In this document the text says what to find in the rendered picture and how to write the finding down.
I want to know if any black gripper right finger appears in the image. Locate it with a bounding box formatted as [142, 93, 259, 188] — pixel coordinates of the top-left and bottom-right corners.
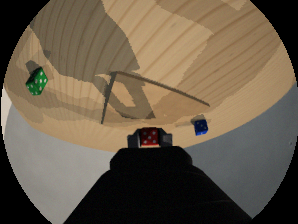
[157, 128, 173, 147]

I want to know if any red die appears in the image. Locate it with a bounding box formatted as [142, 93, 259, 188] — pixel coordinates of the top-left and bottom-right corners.
[141, 127, 158, 146]

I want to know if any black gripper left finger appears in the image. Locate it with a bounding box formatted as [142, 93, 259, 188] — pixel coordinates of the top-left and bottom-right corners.
[127, 128, 142, 148]

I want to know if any green die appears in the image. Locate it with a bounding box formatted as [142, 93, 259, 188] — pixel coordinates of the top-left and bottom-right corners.
[26, 68, 48, 95]

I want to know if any blue die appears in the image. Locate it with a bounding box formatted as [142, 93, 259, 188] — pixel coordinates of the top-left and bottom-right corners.
[194, 119, 208, 136]

